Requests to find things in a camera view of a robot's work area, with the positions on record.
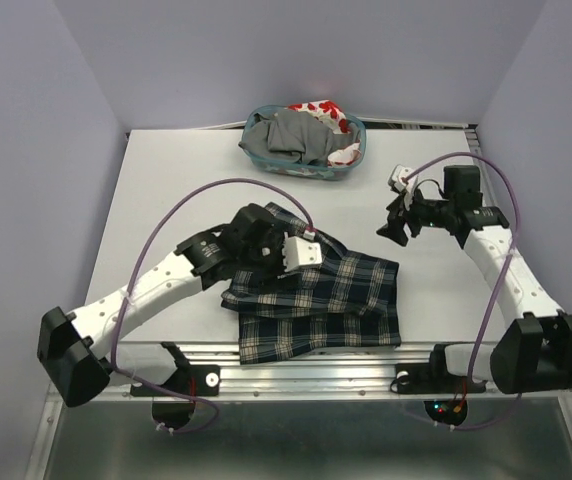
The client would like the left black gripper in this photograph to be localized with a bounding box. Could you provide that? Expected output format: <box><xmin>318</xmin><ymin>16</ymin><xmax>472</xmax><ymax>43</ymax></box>
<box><xmin>240</xmin><ymin>225</ymin><xmax>302</xmax><ymax>294</ymax></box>

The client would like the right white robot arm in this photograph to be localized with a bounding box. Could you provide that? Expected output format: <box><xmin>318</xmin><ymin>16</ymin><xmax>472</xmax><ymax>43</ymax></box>
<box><xmin>377</xmin><ymin>165</ymin><xmax>572</xmax><ymax>395</ymax></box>

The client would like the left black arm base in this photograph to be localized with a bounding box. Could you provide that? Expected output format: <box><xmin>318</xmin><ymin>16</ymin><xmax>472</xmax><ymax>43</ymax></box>
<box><xmin>130</xmin><ymin>342</ymin><xmax>220</xmax><ymax>435</ymax></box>

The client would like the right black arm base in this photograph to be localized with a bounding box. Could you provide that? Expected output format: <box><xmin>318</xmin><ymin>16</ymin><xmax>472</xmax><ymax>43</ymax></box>
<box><xmin>389</xmin><ymin>363</ymin><xmax>468</xmax><ymax>427</ymax></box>

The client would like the aluminium frame rail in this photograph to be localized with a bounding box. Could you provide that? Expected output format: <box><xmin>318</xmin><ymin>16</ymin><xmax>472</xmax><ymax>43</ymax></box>
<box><xmin>45</xmin><ymin>341</ymin><xmax>572</xmax><ymax>401</ymax></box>

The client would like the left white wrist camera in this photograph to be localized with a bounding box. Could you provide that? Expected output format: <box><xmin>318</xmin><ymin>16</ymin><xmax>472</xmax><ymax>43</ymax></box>
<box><xmin>282</xmin><ymin>237</ymin><xmax>323</xmax><ymax>273</ymax></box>

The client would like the grey skirt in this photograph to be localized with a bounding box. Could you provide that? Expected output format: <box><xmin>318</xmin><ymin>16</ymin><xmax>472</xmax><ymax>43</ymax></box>
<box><xmin>239</xmin><ymin>109</ymin><xmax>342</xmax><ymax>165</ymax></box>

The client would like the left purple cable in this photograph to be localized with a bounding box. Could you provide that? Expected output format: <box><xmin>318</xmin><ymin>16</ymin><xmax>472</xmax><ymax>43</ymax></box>
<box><xmin>109</xmin><ymin>179</ymin><xmax>319</xmax><ymax>435</ymax></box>

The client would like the navy plaid skirt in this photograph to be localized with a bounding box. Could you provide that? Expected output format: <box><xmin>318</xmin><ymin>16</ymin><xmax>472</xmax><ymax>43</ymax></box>
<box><xmin>219</xmin><ymin>201</ymin><xmax>402</xmax><ymax>365</ymax></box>

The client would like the teal laundry basket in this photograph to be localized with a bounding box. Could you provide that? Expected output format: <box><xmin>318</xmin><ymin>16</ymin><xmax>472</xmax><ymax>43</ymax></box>
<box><xmin>239</xmin><ymin>105</ymin><xmax>367</xmax><ymax>181</ymax></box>

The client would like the red floral white skirt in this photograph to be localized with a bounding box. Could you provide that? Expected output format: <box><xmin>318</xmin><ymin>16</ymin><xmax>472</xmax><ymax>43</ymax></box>
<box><xmin>288</xmin><ymin>100</ymin><xmax>361</xmax><ymax>168</ymax></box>

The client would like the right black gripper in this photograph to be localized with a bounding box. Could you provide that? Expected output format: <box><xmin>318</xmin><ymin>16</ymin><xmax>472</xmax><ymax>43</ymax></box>
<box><xmin>375</xmin><ymin>184</ymin><xmax>455</xmax><ymax>247</ymax></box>

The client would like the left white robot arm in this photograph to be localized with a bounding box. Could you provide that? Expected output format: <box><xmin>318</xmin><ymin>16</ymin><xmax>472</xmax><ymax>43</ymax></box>
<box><xmin>37</xmin><ymin>204</ymin><xmax>318</xmax><ymax>407</ymax></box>

